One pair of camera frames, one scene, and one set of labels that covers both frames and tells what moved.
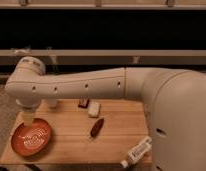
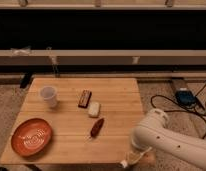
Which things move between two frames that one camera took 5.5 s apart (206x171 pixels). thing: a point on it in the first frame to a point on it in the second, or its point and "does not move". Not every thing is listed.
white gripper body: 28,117 to 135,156
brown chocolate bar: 83,103 does not move
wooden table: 87,132 does not move
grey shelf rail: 105,56 does not move
